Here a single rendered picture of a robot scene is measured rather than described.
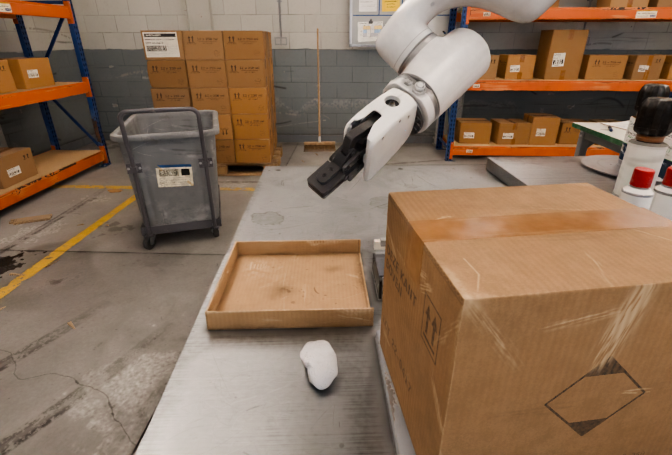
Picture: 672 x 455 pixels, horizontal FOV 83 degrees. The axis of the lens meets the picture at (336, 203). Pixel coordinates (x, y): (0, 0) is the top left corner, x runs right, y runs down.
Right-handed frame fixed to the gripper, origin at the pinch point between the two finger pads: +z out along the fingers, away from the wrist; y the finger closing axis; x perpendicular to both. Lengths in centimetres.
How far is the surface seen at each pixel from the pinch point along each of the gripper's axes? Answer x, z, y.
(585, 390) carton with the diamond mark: -35.6, -0.2, -2.2
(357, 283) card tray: -7.3, -0.5, 37.2
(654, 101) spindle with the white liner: -30, -85, 32
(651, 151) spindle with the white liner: -38, -78, 39
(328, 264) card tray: 1.1, -0.1, 42.1
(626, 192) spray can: -35, -47, 23
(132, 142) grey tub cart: 160, 8, 145
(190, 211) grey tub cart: 126, 10, 189
